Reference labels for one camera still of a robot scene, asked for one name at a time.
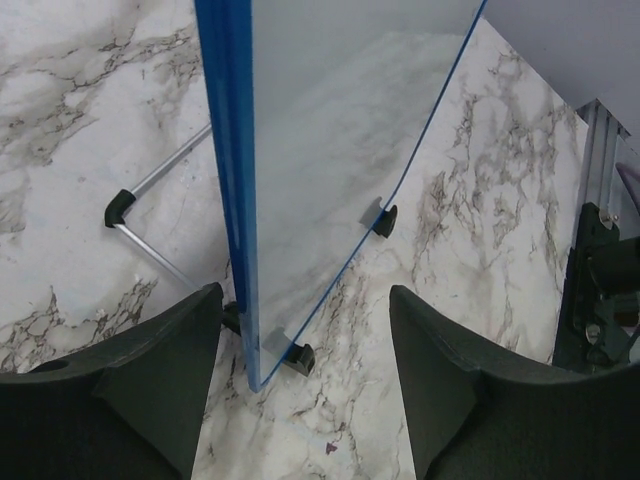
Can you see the blue framed whiteboard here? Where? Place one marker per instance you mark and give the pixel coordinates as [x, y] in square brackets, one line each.
[317, 110]

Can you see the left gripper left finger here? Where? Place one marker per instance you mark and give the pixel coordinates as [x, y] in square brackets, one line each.
[128, 407]

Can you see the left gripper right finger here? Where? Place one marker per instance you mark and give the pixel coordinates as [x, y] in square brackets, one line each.
[476, 410]

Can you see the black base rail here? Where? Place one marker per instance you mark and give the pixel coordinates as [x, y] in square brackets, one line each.
[600, 295]

